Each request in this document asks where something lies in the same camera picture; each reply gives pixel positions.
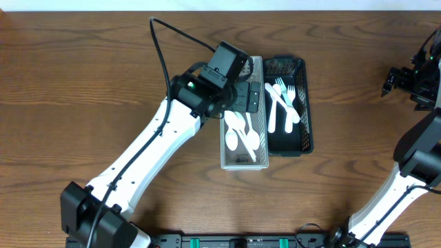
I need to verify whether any white spoon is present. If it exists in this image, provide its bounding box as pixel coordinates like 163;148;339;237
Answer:
267;83;281;134
235;112;246;136
224;110;256;162
225;127;238;151

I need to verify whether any pale green fork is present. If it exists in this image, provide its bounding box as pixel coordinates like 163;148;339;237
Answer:
276;77;293;107

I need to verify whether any white spoon bowl down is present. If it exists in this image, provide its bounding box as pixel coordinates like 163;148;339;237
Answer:
245;112;260;150

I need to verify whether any white fork tines down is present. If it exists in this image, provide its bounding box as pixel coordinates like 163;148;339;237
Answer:
265;83;300;123

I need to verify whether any white fork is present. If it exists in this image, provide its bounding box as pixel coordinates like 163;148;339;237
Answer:
285;85;296;134

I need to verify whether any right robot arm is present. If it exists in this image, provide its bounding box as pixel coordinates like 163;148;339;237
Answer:
323;29;440;247

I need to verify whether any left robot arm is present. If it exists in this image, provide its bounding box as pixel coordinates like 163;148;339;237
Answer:
60;41;263;247

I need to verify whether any black plastic basket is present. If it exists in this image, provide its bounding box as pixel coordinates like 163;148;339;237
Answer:
263;55;314;157

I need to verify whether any clear plastic basket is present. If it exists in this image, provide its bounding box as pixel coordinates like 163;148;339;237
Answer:
220;56;269;171

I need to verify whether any left black cable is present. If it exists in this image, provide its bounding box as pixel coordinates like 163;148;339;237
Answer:
85;16;217;248

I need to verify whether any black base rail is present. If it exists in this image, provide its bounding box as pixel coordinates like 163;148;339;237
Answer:
65;234;411;248

